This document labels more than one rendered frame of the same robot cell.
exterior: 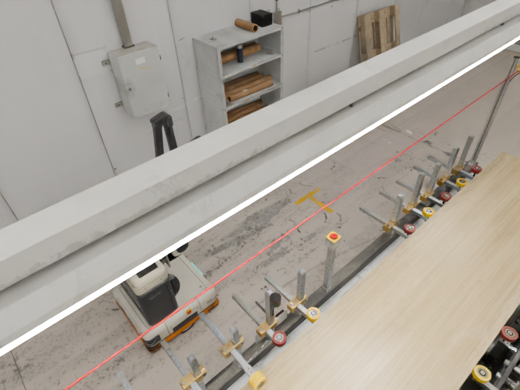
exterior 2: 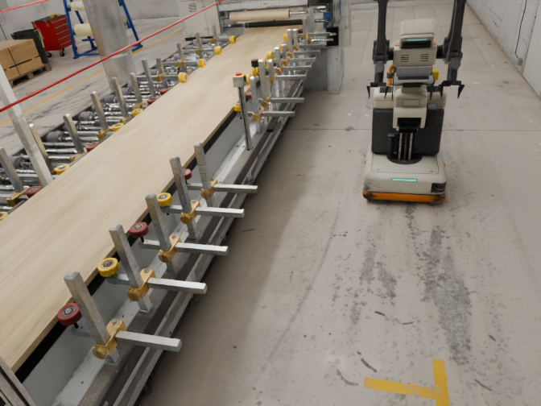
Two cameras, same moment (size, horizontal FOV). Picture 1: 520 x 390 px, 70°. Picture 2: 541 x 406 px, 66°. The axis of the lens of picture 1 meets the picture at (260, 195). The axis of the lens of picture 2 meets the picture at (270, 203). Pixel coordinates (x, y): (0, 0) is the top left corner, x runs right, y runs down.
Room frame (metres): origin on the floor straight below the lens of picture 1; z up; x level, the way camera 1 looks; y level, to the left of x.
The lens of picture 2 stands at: (3.76, -1.75, 1.97)
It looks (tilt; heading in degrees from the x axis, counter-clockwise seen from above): 33 degrees down; 148
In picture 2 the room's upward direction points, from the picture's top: 7 degrees counter-clockwise
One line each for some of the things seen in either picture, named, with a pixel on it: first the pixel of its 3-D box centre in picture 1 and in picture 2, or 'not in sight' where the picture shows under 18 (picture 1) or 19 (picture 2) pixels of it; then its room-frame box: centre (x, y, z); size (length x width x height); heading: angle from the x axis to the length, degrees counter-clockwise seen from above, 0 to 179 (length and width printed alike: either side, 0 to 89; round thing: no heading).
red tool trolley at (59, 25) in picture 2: not in sight; (55, 36); (-7.50, 0.06, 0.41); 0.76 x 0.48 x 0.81; 136
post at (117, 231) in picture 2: (447, 171); (133, 274); (2.42, -1.57, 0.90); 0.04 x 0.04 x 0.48; 40
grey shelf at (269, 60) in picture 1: (243, 99); not in sight; (4.12, 0.14, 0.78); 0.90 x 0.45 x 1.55; 130
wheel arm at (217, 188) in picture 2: (384, 222); (220, 188); (1.96, -0.93, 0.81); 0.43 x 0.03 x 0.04; 40
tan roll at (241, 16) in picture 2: not in sight; (274, 14); (-0.93, 1.64, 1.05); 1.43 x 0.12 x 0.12; 40
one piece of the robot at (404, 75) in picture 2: not in sight; (412, 83); (2.02, 0.61, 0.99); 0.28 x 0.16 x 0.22; 39
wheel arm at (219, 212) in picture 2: (403, 204); (201, 211); (2.12, -1.12, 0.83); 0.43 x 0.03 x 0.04; 40
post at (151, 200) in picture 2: (430, 186); (163, 239); (2.26, -1.38, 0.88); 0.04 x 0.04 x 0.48; 40
